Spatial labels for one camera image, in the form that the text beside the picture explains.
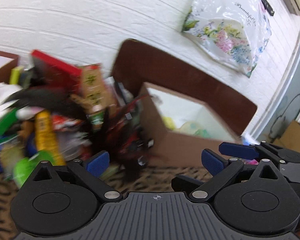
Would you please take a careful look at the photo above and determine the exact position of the brown cardboard storage box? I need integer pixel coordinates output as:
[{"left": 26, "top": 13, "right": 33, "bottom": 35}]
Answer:
[{"left": 139, "top": 82, "right": 240, "bottom": 167}]

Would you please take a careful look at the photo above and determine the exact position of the white cloth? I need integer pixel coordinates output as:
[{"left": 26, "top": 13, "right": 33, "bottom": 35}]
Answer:
[{"left": 0, "top": 82, "right": 23, "bottom": 119}]

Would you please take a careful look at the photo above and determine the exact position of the red flat box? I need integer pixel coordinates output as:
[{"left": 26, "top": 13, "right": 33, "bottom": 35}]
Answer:
[{"left": 31, "top": 50, "right": 82, "bottom": 93}]

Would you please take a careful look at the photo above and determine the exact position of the floral plastic bag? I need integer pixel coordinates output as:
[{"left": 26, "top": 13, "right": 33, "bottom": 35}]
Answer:
[{"left": 181, "top": 0, "right": 271, "bottom": 77}]

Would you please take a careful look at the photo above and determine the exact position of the cardboard box on floor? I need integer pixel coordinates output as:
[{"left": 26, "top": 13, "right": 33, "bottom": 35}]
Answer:
[{"left": 273, "top": 120, "right": 300, "bottom": 153}]

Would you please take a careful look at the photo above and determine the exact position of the dark brown wooden headboard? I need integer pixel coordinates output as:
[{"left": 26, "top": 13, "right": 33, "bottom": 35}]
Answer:
[{"left": 111, "top": 39, "right": 257, "bottom": 135}]

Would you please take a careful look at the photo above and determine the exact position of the brown snack packet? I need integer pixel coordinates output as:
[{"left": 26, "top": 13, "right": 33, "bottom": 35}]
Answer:
[{"left": 80, "top": 63, "right": 109, "bottom": 125}]

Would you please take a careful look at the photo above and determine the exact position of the green flat box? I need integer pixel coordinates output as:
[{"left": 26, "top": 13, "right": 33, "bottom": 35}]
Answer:
[{"left": 0, "top": 108, "right": 20, "bottom": 136}]

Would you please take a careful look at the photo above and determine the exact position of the yellow tube package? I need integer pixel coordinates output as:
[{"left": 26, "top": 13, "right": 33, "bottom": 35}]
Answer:
[{"left": 35, "top": 110, "right": 65, "bottom": 166}]

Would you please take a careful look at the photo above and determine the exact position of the black red feather duster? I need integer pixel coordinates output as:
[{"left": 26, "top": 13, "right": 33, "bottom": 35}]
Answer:
[{"left": 4, "top": 87, "right": 154, "bottom": 165}]

